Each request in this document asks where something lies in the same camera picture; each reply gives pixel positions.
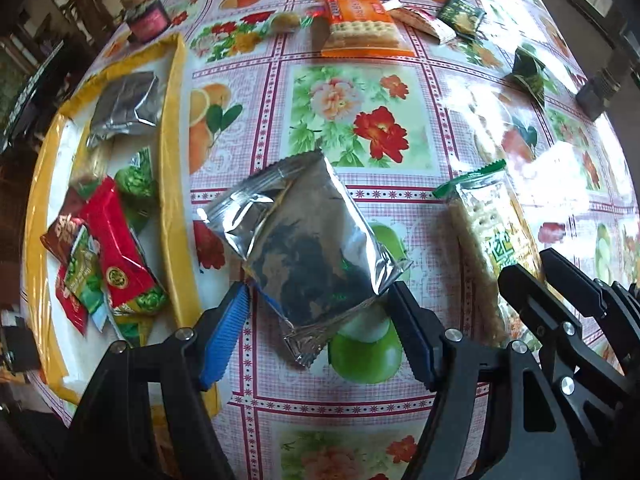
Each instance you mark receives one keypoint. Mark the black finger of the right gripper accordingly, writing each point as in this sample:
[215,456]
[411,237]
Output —
[548,318]

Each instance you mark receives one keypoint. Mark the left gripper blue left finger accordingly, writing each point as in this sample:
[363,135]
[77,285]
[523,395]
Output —
[218,331]

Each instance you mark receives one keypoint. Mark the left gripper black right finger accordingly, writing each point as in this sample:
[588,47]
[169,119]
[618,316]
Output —
[420,334]

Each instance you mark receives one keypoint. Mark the green garlic peas packet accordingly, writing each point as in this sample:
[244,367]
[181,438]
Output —
[135,318]

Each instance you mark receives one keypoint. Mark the yellow cracker packet green ends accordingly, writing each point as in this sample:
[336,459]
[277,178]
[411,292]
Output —
[493,234]

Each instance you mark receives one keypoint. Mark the red snack packet with lady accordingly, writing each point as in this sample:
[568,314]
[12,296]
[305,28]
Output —
[123,266]

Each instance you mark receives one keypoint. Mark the silver foil packet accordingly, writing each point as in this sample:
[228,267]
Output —
[306,246]

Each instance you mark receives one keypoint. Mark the green yellow snack packet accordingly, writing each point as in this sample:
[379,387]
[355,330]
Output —
[83,277]

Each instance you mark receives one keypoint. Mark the yellow rimmed white tray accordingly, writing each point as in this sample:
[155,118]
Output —
[186,259]

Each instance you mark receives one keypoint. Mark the green packet in tray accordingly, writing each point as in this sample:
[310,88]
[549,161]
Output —
[137,190]

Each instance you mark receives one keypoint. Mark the dark red packet in tray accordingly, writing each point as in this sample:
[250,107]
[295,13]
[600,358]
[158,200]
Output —
[61,234]

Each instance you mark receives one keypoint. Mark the cracker packet in tray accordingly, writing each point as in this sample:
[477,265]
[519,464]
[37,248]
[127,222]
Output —
[90,166]

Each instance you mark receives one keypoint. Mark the black flashlight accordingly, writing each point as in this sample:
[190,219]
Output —
[597,93]

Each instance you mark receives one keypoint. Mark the dark green crumpled packet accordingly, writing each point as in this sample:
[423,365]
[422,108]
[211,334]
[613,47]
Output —
[528,72]

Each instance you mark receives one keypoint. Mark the silver packet in tray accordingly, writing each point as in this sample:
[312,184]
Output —
[128,105]

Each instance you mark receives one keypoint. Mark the floral fruit tablecloth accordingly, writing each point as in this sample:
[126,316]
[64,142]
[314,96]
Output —
[394,130]

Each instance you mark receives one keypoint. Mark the small red white packet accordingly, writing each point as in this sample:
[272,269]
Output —
[420,20]

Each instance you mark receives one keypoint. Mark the small dark green packet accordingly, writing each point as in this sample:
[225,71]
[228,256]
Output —
[463,17]

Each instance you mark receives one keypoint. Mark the orange cracker packet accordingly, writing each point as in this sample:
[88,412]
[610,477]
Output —
[361,29]

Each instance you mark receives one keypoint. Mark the dark red jar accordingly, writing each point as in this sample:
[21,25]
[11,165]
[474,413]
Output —
[146,19]

